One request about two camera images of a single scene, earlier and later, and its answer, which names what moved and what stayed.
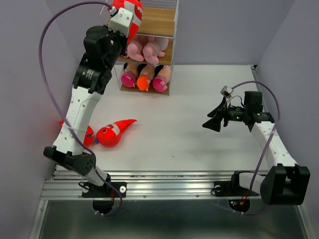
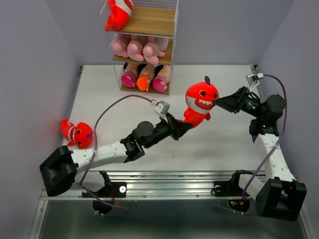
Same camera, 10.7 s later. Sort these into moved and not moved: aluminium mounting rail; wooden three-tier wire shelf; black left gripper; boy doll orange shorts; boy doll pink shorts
Moved: black left gripper
Not moved: wooden three-tier wire shelf; boy doll pink shorts; aluminium mounting rail; boy doll orange shorts
